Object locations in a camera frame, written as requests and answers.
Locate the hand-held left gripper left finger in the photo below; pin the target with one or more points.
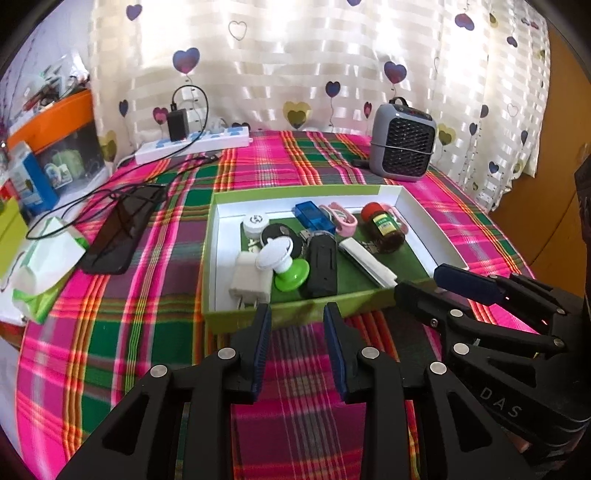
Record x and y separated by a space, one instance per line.
259 350

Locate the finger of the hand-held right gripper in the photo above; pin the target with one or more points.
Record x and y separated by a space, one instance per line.
415 297
466 281

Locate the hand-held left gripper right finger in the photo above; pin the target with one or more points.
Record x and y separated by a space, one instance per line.
333 355

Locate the green and white cardboard box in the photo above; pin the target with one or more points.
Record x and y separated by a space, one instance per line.
295 311

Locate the white silver bar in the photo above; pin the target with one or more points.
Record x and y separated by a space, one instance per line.
369 263

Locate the white usb charger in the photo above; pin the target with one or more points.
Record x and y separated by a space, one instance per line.
249 279

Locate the black rectangular device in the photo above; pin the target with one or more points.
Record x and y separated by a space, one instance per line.
321 267

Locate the pink plastic clip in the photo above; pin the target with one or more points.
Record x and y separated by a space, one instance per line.
348 226

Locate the white round cap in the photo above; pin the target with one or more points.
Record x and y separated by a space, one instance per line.
255 225

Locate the blue translucent usb tester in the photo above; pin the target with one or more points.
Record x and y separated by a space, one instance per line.
311 219

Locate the brown pill bottle red cap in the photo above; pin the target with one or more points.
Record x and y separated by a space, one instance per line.
385 228

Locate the black round disc white dots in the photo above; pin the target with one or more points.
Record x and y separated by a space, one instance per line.
277 233

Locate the plaid tablecloth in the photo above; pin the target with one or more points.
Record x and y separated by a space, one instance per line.
115 346

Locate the brown wooden board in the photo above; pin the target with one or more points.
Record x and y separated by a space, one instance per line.
554 161

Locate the black smartphone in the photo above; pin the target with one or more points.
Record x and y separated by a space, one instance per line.
117 235

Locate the white power strip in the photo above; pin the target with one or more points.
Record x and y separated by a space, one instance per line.
221 138

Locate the green and white tissue pack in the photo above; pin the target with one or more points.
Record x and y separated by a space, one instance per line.
46 272

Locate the white plug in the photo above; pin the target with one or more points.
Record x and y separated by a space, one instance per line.
217 125

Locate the black power adapter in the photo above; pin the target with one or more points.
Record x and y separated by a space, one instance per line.
178 127

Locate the heart print curtain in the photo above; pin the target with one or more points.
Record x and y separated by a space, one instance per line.
300 60

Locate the lime green carton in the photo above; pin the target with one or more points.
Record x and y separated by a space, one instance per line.
9 230

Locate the blue carton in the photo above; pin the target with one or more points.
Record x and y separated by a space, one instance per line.
32 184

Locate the orange-lidded storage box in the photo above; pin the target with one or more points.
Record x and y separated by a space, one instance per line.
55 117

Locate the pile of small clutter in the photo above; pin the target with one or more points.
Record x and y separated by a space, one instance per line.
51 83

